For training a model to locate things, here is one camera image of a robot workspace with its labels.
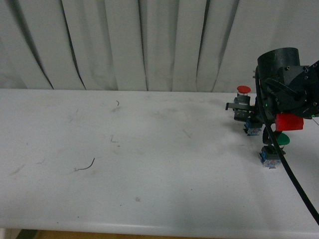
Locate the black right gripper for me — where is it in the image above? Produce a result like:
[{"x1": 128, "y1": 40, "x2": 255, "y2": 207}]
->
[{"x1": 225, "y1": 47, "x2": 319, "y2": 145}]

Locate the yellow push button switch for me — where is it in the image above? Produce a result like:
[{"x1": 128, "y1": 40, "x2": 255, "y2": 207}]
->
[{"x1": 243, "y1": 113, "x2": 264, "y2": 136}]

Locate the white pleated curtain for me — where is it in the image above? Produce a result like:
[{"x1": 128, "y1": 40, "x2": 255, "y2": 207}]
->
[{"x1": 0, "y1": 0, "x2": 319, "y2": 92}]

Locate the black cable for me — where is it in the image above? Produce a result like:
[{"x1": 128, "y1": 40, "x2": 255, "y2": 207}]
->
[{"x1": 253, "y1": 63, "x2": 319, "y2": 226}]

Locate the red push button switch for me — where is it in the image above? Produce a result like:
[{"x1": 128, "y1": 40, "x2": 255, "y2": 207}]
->
[{"x1": 234, "y1": 85, "x2": 251, "y2": 105}]

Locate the green push button switch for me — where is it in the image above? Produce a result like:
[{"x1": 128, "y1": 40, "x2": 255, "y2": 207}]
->
[{"x1": 259, "y1": 131, "x2": 290, "y2": 168}]

